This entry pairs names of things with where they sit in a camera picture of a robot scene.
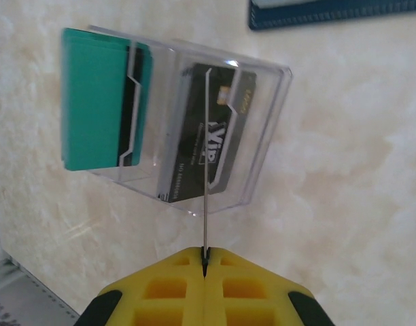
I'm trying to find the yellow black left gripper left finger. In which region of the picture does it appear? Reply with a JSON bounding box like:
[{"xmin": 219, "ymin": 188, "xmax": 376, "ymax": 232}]
[{"xmin": 79, "ymin": 246, "xmax": 207, "ymax": 326}]

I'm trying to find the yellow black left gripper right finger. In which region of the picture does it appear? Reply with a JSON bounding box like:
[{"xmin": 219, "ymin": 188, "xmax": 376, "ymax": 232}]
[{"xmin": 205, "ymin": 246, "xmax": 335, "ymax": 326}]

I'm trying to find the black VIP card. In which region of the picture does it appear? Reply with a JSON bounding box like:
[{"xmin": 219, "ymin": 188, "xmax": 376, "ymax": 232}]
[
  {"xmin": 156, "ymin": 62, "xmax": 258, "ymax": 204},
  {"xmin": 201, "ymin": 67, "xmax": 214, "ymax": 272}
]

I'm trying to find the navy blue card holder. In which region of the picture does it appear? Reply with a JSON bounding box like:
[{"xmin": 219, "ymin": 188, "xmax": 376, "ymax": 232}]
[{"xmin": 247, "ymin": 0, "xmax": 416, "ymax": 33}]

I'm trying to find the clear acrylic card box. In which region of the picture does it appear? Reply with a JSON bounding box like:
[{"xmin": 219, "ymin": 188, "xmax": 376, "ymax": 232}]
[{"xmin": 60, "ymin": 23, "xmax": 294, "ymax": 218}]

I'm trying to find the teal plastic card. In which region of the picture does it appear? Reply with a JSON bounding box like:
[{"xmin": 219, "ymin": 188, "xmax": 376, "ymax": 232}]
[{"xmin": 60, "ymin": 26, "xmax": 155, "ymax": 171}]

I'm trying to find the aluminium side rail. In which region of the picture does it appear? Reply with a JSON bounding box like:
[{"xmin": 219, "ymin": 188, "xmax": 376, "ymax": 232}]
[{"xmin": 0, "ymin": 257, "xmax": 76, "ymax": 326}]

